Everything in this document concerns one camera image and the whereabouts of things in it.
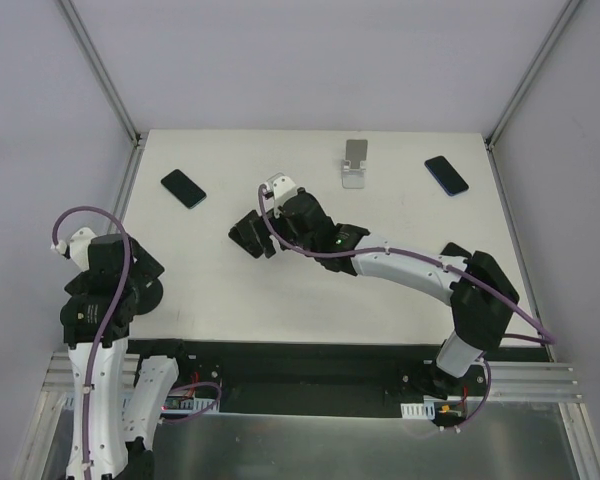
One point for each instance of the blue edged black phone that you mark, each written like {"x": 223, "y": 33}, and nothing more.
{"x": 446, "y": 176}

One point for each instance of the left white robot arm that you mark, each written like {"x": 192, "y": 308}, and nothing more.
{"x": 108, "y": 443}

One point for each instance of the left white cable duct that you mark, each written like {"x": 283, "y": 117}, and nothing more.
{"x": 171, "y": 408}

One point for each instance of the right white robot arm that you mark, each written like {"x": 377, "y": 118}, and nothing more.
{"x": 479, "y": 294}

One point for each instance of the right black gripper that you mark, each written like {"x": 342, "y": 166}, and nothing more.
{"x": 266, "y": 232}

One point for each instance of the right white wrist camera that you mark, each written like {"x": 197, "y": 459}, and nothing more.
{"x": 274, "y": 193}

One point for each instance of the left aluminium frame post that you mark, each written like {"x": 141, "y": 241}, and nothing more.
{"x": 79, "y": 31}

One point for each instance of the right aluminium frame post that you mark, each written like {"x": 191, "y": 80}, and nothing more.
{"x": 550, "y": 41}

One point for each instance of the silver metal phone stand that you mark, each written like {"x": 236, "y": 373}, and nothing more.
{"x": 353, "y": 166}

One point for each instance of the aluminium frame post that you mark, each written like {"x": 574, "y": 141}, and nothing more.
{"x": 550, "y": 41}
{"x": 79, "y": 31}

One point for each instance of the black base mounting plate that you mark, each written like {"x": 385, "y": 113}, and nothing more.
{"x": 335, "y": 380}

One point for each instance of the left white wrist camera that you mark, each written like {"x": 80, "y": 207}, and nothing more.
{"x": 76, "y": 248}

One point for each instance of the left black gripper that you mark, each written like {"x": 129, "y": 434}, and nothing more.
{"x": 147, "y": 270}

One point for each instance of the white cable duct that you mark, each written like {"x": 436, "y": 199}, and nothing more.
{"x": 171, "y": 408}
{"x": 418, "y": 411}

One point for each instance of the teal edged black phone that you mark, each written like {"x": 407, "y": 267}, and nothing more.
{"x": 186, "y": 191}

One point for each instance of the right white cable duct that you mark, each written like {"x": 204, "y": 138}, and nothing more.
{"x": 418, "y": 411}

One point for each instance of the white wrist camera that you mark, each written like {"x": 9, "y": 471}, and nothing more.
{"x": 274, "y": 193}
{"x": 76, "y": 248}

